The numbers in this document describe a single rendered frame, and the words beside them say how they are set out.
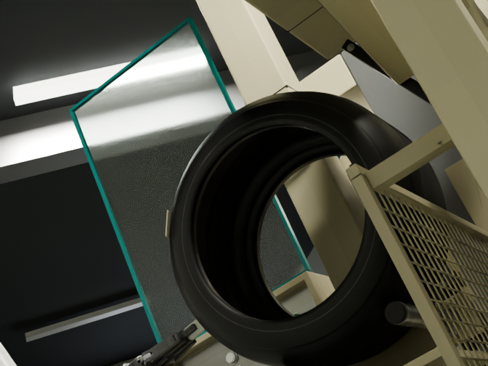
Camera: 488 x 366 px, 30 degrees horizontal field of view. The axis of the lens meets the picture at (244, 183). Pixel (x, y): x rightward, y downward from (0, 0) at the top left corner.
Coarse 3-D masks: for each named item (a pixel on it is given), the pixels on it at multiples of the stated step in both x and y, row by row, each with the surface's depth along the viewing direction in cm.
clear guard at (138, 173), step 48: (192, 48) 293; (96, 96) 310; (144, 96) 299; (192, 96) 289; (96, 144) 306; (144, 144) 296; (192, 144) 286; (144, 192) 292; (144, 240) 288; (288, 240) 262; (144, 288) 285
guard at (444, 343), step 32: (384, 192) 140; (384, 224) 127; (416, 224) 146; (448, 224) 169; (448, 256) 151; (416, 288) 123; (448, 288) 138; (448, 320) 128; (448, 352) 119; (480, 352) 134
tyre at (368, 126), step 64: (256, 128) 197; (320, 128) 189; (384, 128) 188; (192, 192) 202; (256, 192) 227; (192, 256) 199; (256, 256) 225; (384, 256) 177; (256, 320) 188; (320, 320) 181; (384, 320) 182
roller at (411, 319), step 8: (392, 304) 176; (400, 304) 176; (408, 304) 179; (392, 312) 176; (400, 312) 175; (408, 312) 176; (416, 312) 180; (440, 312) 194; (392, 320) 176; (400, 320) 175; (408, 320) 177; (416, 320) 180; (424, 328) 189; (448, 328) 199
